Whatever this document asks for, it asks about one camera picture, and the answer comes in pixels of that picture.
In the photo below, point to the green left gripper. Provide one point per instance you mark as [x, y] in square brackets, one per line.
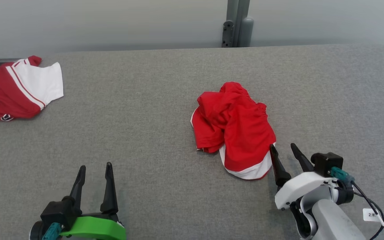
[95, 228]

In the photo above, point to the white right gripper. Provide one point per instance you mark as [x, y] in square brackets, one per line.
[298, 188]

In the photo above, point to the red shorts with white hem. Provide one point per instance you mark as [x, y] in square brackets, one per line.
[238, 130]

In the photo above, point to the red and white jersey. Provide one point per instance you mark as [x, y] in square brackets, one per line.
[8, 90]

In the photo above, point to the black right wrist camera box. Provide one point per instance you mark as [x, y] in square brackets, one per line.
[325, 161]

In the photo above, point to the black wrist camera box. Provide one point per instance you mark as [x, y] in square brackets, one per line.
[58, 211]
[325, 161]

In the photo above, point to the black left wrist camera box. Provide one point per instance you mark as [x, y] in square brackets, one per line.
[58, 211]

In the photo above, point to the grey metal post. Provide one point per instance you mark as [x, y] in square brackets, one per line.
[233, 13]

